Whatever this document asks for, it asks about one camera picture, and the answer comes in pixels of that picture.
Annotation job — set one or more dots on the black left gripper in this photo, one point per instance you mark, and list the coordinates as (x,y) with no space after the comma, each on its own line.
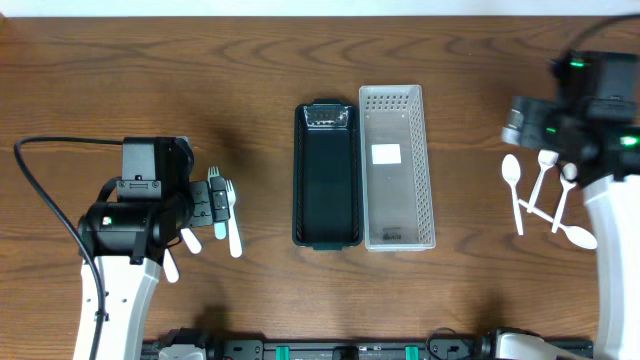
(201,203)

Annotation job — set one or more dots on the dark green plastic basket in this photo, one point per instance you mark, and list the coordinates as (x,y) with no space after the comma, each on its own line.
(327,181)

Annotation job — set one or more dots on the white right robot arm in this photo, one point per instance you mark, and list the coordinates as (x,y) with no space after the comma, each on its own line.
(591,124)

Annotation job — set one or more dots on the clear white plastic basket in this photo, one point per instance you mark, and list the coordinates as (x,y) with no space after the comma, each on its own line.
(397,199)

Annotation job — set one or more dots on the mint green plastic fork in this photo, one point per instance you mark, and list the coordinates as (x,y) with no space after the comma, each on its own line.
(219,202)

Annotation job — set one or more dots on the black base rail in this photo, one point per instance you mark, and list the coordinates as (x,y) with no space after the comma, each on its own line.
(443,343)

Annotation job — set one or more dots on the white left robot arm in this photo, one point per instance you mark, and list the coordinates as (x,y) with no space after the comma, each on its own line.
(128,232)

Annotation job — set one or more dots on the white plastic fork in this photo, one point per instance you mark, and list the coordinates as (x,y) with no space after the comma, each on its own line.
(191,240)
(235,243)

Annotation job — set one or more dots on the white label in basket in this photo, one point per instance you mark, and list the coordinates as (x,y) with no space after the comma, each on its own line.
(386,154)

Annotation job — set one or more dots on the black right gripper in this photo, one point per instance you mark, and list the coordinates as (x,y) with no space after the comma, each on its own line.
(531,124)

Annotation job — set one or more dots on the white plastic spoon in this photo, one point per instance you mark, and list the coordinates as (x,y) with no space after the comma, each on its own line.
(170,268)
(511,173)
(575,234)
(568,175)
(546,160)

